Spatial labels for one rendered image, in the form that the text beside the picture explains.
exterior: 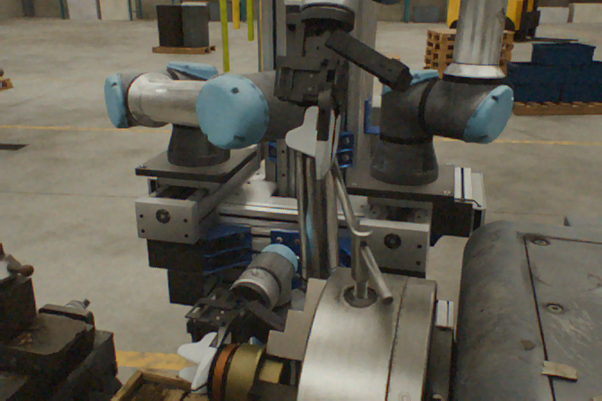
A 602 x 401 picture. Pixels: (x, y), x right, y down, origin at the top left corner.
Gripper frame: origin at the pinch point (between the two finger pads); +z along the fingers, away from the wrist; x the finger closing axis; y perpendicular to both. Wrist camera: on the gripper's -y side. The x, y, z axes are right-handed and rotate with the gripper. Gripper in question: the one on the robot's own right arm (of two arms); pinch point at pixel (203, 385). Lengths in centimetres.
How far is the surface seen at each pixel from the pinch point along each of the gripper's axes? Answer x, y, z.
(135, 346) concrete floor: -107, 107, -132
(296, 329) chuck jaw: 6.1, -10.5, -6.3
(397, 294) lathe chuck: 15.3, -23.5, -3.3
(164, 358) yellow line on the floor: -107, 91, -129
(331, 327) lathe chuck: 13.9, -17.5, 3.0
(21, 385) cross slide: -11.2, 34.1, -4.5
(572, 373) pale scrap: 17.2, -39.7, 8.1
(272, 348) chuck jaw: 3.9, -7.8, -4.5
